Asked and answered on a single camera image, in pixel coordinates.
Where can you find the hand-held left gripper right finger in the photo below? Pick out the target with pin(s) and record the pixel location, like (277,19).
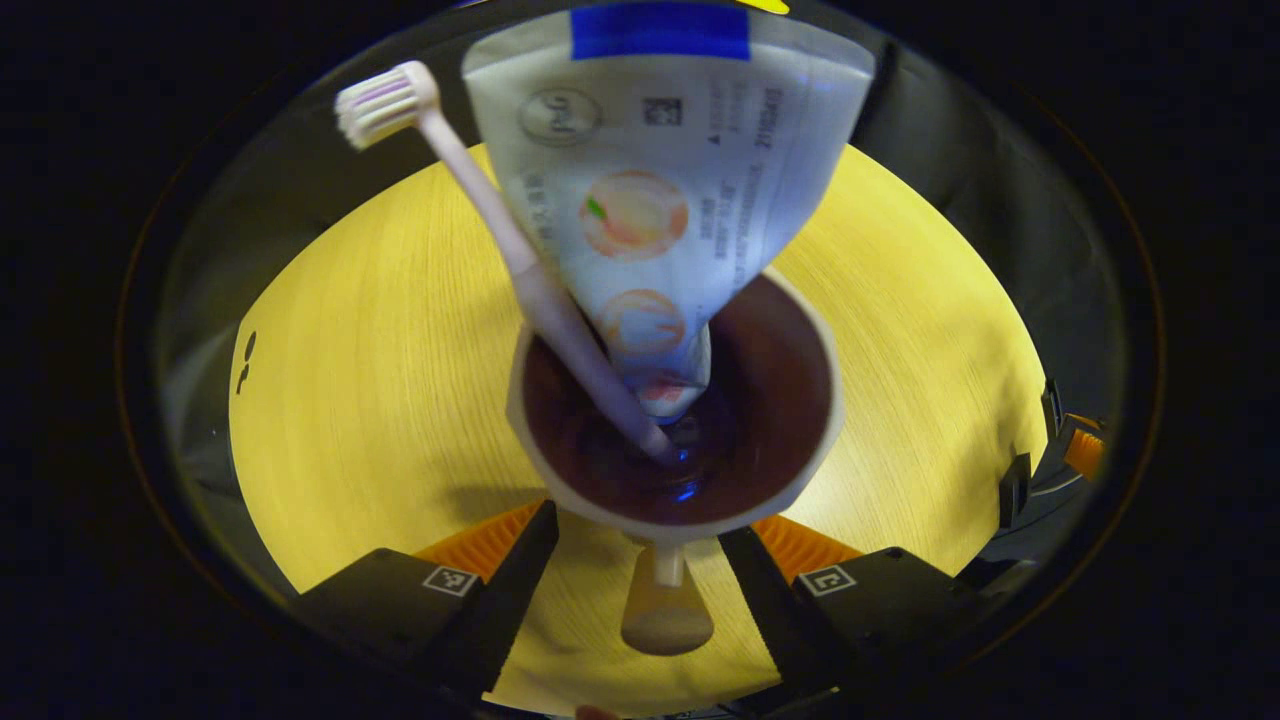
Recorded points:
(770,610)

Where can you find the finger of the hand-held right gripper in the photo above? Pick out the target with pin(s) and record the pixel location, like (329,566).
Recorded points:
(1013,490)
(1085,452)

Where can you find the white toothbrush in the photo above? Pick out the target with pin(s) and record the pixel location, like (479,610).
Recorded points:
(385,100)

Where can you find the wooden desktop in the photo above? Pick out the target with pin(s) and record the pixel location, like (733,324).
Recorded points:
(380,380)

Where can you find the white toothpaste tube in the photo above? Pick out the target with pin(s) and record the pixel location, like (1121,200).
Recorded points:
(660,150)

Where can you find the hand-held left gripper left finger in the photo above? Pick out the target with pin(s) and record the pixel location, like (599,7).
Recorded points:
(515,600)

